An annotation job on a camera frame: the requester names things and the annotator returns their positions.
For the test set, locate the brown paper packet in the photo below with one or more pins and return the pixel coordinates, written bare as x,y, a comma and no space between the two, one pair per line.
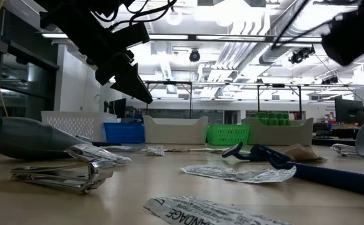
303,153

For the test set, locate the black hanging camera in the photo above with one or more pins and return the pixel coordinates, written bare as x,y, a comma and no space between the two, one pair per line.
194,56

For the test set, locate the round ceiling lamp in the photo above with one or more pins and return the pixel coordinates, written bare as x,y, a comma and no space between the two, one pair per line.
174,17

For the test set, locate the black computer monitor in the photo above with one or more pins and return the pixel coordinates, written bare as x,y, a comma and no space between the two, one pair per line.
349,111
117,107

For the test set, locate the black ceiling spotlights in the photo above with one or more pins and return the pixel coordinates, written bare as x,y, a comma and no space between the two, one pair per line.
302,54
330,80

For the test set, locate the overhead light bar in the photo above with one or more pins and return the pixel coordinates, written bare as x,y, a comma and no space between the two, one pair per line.
169,37

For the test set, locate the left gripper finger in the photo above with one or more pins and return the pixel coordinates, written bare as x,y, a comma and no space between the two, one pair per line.
135,86

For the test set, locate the clear plastic item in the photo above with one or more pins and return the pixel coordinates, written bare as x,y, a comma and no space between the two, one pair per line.
344,149
100,154

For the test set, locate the white bandage wrapper bold print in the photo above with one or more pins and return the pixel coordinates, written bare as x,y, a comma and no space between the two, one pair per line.
200,212

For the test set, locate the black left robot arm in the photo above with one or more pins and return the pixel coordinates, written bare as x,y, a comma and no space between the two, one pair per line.
72,22

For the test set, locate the blue plastic basket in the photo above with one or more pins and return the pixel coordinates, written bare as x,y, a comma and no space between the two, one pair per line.
124,132

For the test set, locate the beige plastic bin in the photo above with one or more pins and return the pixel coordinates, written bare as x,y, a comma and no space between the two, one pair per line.
281,134
175,131

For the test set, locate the white paper strip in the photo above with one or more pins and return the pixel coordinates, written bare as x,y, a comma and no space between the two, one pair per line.
205,149

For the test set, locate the green plastic basket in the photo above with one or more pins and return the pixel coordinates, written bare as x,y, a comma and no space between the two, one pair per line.
228,134

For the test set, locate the small white printed packet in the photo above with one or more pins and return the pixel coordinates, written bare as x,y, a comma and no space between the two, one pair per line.
155,150

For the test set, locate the brown flat strip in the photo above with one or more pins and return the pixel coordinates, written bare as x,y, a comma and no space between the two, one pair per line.
177,150

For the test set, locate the dark office desk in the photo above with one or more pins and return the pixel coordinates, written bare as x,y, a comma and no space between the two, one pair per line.
334,137

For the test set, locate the printed wipe packet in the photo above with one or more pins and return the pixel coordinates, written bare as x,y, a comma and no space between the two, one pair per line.
238,175

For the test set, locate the white flat wrapper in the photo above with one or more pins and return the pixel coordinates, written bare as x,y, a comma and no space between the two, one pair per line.
119,148

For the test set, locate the silver metal nail clipper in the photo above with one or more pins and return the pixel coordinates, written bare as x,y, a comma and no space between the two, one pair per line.
60,181

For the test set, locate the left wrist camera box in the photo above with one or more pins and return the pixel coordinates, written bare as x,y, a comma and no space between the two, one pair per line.
131,34

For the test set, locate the black metal rig frame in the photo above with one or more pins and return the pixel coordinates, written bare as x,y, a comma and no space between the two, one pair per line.
300,103
169,82

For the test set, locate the white lattice basket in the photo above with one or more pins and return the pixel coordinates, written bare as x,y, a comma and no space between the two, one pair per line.
75,125

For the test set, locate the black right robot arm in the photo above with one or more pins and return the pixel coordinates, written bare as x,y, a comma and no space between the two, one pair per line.
350,34

